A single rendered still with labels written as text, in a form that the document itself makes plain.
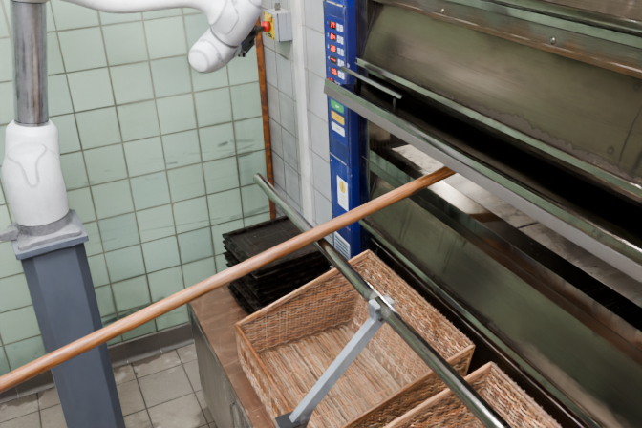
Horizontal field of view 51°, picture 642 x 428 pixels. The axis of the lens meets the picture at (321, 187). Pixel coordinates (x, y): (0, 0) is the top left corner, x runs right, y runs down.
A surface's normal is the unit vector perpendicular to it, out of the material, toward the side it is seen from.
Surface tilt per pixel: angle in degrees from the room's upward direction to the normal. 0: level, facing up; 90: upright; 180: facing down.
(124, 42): 90
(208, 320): 0
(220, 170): 90
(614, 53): 90
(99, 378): 90
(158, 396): 0
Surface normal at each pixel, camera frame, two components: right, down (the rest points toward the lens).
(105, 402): 0.50, 0.36
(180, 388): -0.04, -0.90
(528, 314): -0.87, -0.10
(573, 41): -0.90, 0.22
